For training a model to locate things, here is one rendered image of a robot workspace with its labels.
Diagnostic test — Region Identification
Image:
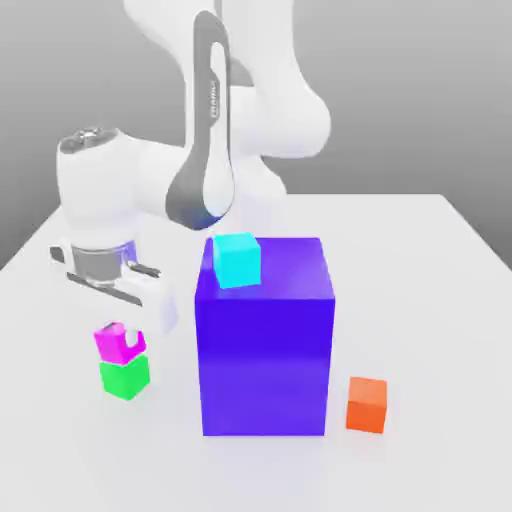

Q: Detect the small cyan cube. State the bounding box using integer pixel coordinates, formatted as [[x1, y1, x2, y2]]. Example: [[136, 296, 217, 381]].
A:
[[212, 231, 262, 290]]

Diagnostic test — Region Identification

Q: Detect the small green cube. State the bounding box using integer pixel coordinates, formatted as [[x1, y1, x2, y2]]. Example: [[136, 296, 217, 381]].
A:
[[99, 353, 151, 402]]

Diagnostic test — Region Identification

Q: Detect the small magenta cube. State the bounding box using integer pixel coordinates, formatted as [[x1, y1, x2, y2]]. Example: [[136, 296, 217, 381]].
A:
[[93, 320, 148, 366]]

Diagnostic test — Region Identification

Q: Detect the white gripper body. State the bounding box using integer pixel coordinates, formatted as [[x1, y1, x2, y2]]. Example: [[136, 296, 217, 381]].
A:
[[65, 271, 180, 336]]

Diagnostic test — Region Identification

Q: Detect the small orange cube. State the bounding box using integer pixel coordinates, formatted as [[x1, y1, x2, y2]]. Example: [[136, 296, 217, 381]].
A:
[[345, 376, 388, 435]]

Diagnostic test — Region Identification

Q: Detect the large purple box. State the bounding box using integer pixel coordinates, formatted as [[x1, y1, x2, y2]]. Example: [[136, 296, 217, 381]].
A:
[[194, 236, 336, 437]]

